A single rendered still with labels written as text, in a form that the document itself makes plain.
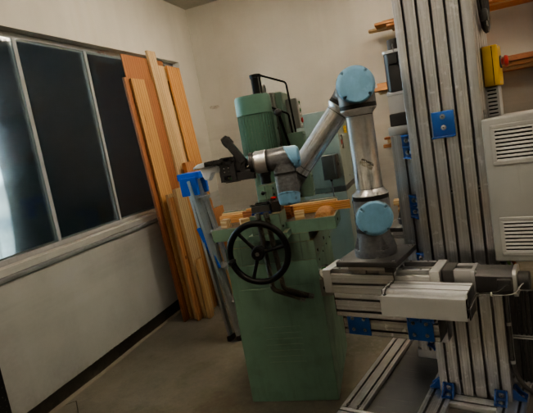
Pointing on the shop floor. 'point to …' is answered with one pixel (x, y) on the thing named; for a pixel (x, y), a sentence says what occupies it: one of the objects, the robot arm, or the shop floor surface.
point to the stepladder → (192, 180)
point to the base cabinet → (291, 333)
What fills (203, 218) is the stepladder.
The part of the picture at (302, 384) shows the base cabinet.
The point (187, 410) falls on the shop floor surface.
